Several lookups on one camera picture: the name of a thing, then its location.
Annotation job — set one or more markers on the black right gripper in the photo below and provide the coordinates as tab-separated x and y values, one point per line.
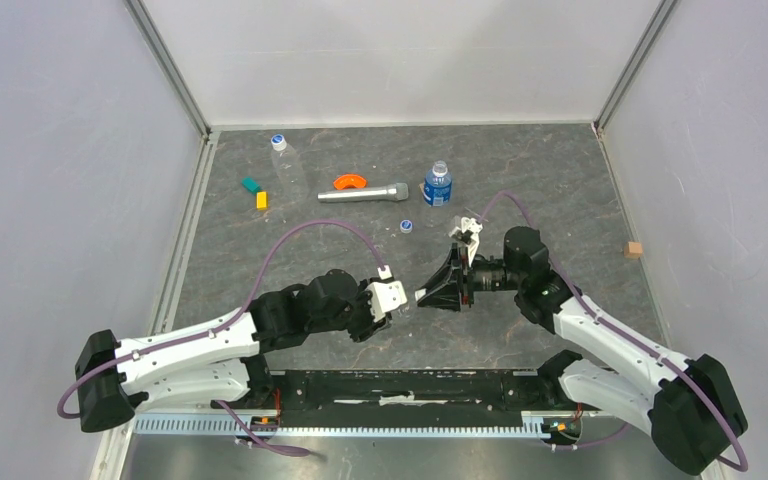
453	277

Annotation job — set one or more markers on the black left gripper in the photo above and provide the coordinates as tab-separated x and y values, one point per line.
369	326

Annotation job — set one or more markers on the blue-white Pocari bottle cap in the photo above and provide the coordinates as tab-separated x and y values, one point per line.
406	226

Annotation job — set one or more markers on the blue labelled Pocari bottle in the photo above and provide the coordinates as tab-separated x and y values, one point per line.
437	185

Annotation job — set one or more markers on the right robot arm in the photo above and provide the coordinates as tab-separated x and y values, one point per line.
688	407

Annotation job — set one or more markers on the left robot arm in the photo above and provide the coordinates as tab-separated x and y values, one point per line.
224	359

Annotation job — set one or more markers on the clear bottle with blue-white cap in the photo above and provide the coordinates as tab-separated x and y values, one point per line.
289	168

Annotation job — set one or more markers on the silver microphone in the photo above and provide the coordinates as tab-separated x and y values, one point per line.
394	192

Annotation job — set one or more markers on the orange curved pipe piece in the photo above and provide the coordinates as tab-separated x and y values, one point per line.
350	181

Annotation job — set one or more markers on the yellow rectangular block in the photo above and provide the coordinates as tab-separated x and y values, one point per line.
262	202

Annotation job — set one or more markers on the teal rectangular block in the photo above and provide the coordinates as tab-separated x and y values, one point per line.
251	185

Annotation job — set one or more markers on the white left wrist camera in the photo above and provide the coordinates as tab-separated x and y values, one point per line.
387	295

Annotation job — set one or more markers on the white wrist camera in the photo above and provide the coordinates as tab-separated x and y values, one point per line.
387	295
466	232

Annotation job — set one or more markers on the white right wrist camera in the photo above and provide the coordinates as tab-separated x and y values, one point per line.
466	232

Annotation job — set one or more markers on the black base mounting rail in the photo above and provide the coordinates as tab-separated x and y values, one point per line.
407	398

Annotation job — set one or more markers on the brown cube near right wall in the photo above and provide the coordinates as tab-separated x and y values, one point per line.
633	250

